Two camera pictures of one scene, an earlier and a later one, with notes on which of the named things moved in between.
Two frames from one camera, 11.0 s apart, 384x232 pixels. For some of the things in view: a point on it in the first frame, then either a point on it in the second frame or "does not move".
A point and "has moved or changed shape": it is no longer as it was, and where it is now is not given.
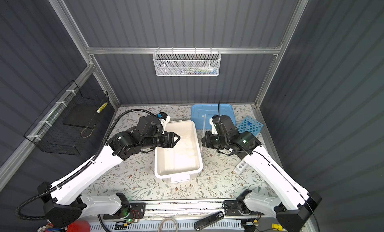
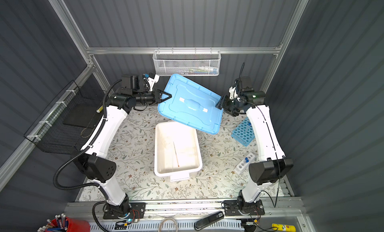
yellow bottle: (277, 227) does not move
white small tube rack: (241, 167) does not move
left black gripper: (169, 139) to (156, 96)
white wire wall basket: (186, 63) does not move
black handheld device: (208, 220) does not move
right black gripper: (206, 139) to (222, 104)
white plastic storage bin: (184, 159) does not move
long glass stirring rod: (203, 132) to (176, 154)
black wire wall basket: (78, 109) does not move
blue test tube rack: (249, 124) does not move
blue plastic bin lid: (198, 113) has moved or changed shape
